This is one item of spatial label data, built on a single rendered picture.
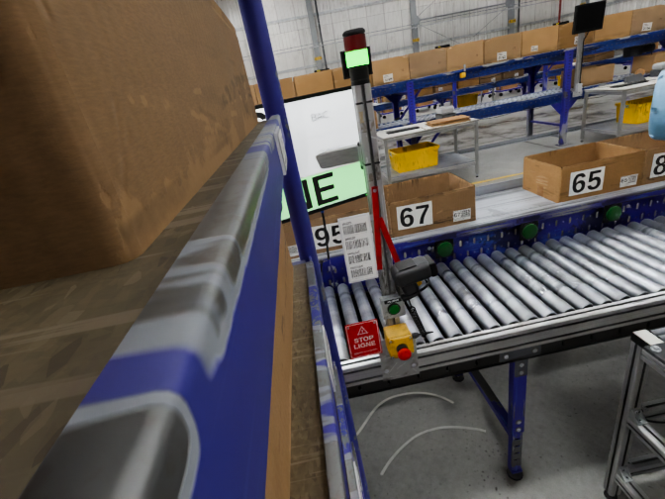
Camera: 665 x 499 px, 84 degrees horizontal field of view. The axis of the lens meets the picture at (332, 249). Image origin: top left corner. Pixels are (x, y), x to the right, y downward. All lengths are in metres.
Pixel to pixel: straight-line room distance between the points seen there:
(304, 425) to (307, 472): 0.04
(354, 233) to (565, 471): 1.37
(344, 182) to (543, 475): 1.44
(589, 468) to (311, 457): 1.76
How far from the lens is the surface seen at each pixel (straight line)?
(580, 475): 1.97
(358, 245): 1.00
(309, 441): 0.30
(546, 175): 2.03
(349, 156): 1.03
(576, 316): 1.45
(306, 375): 0.34
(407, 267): 1.01
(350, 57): 0.93
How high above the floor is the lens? 1.57
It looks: 24 degrees down
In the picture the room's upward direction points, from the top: 11 degrees counter-clockwise
